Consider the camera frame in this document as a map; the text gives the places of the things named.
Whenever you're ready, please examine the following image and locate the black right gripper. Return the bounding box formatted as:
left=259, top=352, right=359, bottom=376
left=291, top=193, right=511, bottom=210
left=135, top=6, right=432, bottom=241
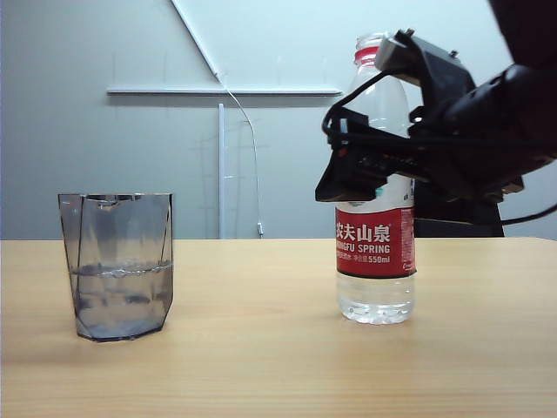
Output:
left=314, top=105, right=526, bottom=205

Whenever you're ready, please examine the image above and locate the clear Nongfu Spring water bottle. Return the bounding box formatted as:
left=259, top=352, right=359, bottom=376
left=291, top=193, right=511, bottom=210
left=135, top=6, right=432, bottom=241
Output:
left=334, top=30, right=420, bottom=326

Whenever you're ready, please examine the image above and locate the black office chair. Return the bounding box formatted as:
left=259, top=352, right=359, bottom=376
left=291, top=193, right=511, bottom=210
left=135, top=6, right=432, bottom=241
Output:
left=413, top=178, right=507, bottom=239

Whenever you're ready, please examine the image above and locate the grey transparent faceted cup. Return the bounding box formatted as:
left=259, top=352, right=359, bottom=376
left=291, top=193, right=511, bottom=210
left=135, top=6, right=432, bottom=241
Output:
left=57, top=192, right=176, bottom=344

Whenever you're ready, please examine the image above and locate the black camera cable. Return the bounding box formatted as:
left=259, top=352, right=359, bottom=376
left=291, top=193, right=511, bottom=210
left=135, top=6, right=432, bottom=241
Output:
left=321, top=69, right=557, bottom=226

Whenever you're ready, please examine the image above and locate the thin white hanging cable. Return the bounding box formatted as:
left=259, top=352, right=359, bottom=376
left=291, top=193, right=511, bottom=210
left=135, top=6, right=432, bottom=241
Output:
left=214, top=71, right=265, bottom=239

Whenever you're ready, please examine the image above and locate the vertical white wall conduit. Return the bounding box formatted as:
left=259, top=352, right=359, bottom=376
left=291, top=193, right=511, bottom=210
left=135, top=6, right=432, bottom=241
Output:
left=217, top=102, right=226, bottom=239

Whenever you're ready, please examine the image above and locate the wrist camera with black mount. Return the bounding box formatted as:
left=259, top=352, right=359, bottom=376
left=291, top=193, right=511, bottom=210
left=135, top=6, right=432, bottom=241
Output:
left=374, top=28, right=478, bottom=111

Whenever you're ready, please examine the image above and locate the horizontal white wall conduit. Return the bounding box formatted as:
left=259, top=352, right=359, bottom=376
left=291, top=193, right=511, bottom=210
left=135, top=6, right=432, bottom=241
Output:
left=106, top=86, right=345, bottom=97

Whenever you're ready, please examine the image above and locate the diagonal white wall conduit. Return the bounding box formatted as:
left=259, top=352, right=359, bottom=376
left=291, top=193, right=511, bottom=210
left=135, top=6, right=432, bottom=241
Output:
left=170, top=0, right=225, bottom=80

